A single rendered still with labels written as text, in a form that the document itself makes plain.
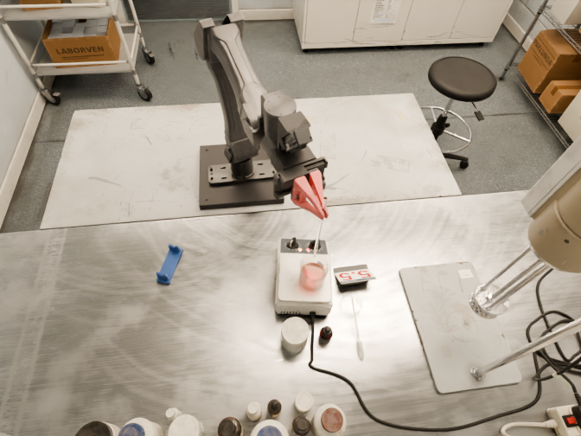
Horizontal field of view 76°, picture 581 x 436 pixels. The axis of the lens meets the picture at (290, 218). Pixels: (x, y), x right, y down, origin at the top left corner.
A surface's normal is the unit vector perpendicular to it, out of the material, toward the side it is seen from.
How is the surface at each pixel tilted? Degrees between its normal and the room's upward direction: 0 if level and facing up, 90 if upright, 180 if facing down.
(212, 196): 1
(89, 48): 91
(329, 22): 90
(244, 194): 1
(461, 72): 1
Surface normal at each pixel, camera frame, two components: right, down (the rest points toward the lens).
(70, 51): 0.18, 0.83
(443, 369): 0.04, -0.56
